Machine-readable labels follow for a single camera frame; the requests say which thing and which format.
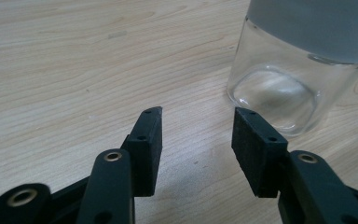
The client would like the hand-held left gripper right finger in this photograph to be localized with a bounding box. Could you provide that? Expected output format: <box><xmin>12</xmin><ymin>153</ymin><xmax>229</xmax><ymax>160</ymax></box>
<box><xmin>231</xmin><ymin>106</ymin><xmax>289</xmax><ymax>199</ymax></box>

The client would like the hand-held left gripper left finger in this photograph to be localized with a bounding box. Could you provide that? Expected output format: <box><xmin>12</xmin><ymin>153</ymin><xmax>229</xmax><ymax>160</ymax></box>
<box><xmin>120</xmin><ymin>105</ymin><xmax>163</xmax><ymax>198</ymax></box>

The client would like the clear glass jar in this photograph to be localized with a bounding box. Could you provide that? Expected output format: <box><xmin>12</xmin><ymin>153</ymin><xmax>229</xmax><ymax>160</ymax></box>
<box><xmin>226</xmin><ymin>0</ymin><xmax>358</xmax><ymax>138</ymax></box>

